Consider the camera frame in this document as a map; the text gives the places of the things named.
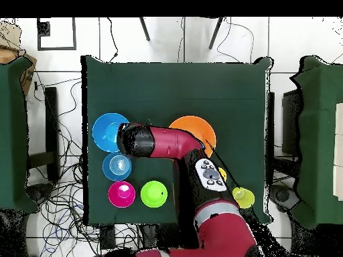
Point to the black square floor frame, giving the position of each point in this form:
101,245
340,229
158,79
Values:
56,48

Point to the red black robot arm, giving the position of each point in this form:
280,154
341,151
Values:
171,142

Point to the black metal frame bar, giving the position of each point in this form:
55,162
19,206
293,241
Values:
51,120

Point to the cardboard box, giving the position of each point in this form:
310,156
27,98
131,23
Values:
26,77

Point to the pink bowl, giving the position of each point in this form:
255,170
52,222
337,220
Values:
118,199

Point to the small yellow orange cup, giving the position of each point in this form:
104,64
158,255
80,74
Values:
223,174

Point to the black computer case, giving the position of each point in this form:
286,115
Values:
290,120

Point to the large orange bowl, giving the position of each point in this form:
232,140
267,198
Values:
198,127

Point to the green bowl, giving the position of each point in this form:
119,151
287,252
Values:
152,194

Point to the pale yellow cup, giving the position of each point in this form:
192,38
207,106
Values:
246,202

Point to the camera tripod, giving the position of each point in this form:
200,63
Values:
144,29

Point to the light blue shallow bowl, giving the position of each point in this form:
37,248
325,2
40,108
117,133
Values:
110,171

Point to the dark green table cloth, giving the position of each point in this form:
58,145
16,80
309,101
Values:
174,88

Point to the green cloth side table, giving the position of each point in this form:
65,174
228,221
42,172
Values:
13,133
319,133

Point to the grey chair base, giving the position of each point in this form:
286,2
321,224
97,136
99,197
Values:
40,192
282,196

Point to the large blue bowl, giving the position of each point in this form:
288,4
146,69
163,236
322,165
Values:
104,133

